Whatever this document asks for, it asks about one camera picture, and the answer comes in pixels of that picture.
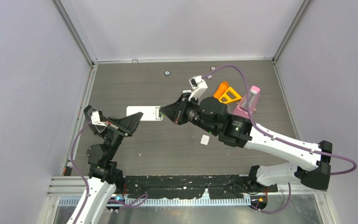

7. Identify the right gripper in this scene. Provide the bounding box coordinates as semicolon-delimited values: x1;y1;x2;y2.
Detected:
160;93;217;136

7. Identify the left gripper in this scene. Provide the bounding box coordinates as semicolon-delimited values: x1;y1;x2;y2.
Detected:
104;111;143;160

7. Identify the white grey remote control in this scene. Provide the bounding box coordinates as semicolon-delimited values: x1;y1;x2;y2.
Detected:
126;106;163;121

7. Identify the white battery cover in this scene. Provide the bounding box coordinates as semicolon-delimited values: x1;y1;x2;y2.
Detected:
200;135;210;146

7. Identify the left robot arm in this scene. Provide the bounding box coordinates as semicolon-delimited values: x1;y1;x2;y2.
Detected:
68;106;143;224

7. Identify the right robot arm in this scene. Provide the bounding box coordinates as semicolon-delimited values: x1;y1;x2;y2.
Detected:
160;92;332;192

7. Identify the transparent black metronome cover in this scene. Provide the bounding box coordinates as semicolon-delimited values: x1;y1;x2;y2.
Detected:
83;105;107;139

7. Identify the yellow triangle ruler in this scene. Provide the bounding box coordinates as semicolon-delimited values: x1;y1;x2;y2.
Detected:
218;87;242;104

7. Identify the pink metronome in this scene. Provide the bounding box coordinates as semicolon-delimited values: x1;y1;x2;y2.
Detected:
233;86;261;119

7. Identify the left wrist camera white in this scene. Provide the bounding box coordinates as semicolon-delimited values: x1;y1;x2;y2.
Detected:
90;111;107;126

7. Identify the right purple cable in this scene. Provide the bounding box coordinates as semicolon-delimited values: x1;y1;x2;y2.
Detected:
201;64;358;176

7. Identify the purple cable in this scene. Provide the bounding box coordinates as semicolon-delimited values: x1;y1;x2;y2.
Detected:
70;122;93;224
201;64;358;176

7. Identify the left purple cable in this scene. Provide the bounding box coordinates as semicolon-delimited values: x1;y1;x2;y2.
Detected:
70;122;93;224

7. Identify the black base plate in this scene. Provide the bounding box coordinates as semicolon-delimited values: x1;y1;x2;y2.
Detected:
116;174;278;199

